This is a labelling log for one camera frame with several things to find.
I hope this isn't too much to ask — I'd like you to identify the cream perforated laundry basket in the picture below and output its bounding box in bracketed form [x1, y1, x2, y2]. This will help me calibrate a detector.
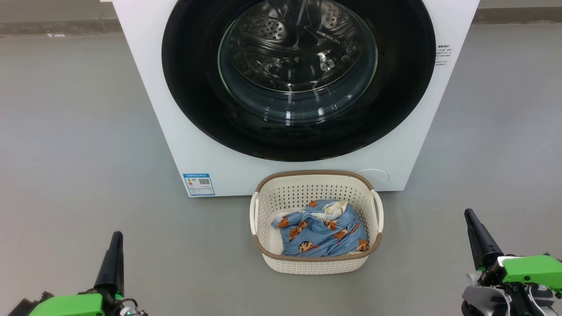
[249, 170, 385, 275]

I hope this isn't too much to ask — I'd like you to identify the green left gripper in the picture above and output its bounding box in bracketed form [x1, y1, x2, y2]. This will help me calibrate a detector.
[29, 231, 148, 316]

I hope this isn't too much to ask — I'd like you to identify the black round glass washer door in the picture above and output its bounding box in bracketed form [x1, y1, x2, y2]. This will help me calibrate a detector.
[161, 0, 437, 162]

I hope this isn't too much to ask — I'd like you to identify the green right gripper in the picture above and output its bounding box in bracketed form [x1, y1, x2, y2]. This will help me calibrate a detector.
[464, 208, 562, 316]

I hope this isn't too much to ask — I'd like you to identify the white front-load washing machine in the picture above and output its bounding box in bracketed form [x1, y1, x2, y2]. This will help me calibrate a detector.
[112, 0, 480, 198]

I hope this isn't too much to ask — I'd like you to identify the stainless steel washing machine drum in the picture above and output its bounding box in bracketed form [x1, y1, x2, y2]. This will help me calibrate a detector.
[222, 0, 377, 95]

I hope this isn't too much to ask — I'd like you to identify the round white filter cover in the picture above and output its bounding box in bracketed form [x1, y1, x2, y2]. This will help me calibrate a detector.
[356, 169, 390, 190]

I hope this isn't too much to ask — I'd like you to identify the blue energy label sticker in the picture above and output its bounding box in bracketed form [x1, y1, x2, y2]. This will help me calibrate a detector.
[183, 173, 216, 197]

